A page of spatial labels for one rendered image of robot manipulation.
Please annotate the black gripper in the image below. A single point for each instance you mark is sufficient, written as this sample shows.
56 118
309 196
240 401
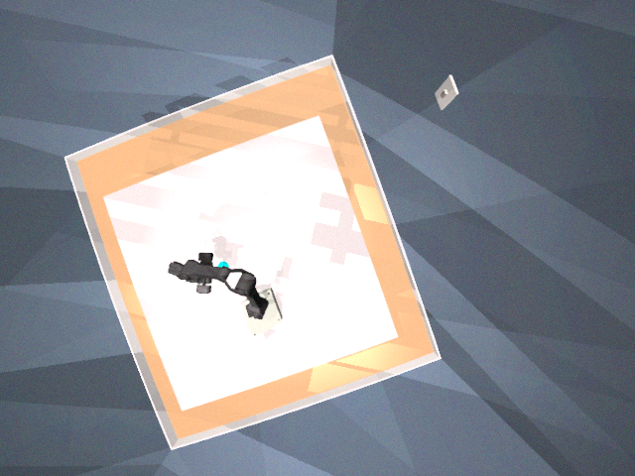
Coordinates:
206 260

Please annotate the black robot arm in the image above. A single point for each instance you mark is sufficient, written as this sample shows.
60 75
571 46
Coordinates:
193 272

